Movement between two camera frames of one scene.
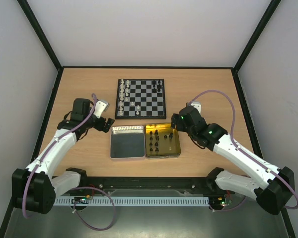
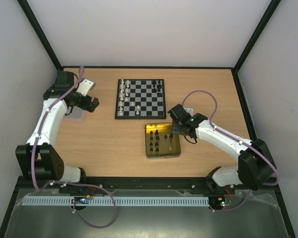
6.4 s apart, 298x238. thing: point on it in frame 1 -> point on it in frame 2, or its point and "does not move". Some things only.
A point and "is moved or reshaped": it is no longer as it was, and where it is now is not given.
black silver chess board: [140, 98] does not move
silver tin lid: [127, 142] is moved or reshaped
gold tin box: [161, 141] does not move
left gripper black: [108, 125] -> [85, 106]
